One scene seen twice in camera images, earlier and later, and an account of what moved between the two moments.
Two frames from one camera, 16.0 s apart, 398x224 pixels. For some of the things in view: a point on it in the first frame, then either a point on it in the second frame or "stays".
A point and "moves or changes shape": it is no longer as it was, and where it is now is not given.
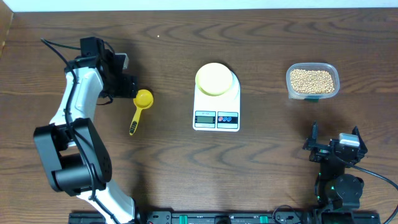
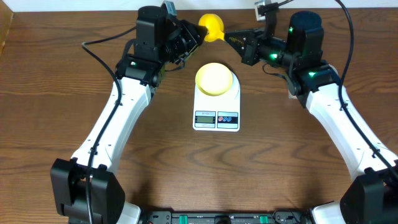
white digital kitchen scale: [219, 113] stays
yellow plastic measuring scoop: [143, 99] moves or changes shape
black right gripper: [320, 150] to [250, 53]
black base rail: [209, 217] stays
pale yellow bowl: [214, 79] stays
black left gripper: [129, 88] to [181, 31]
